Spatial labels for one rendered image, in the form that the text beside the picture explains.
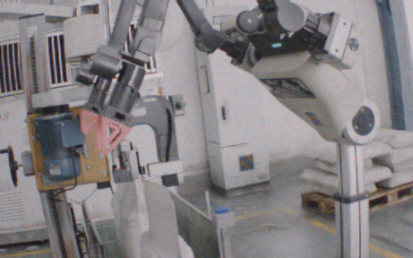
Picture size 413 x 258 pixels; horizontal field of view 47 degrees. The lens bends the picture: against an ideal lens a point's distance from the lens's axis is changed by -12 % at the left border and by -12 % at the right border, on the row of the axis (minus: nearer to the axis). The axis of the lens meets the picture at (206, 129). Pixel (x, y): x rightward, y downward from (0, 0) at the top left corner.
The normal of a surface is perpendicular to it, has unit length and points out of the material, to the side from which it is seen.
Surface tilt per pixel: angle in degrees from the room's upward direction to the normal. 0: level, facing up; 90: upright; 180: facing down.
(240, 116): 90
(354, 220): 90
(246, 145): 90
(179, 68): 90
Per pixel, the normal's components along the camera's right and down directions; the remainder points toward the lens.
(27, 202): 0.29, 0.06
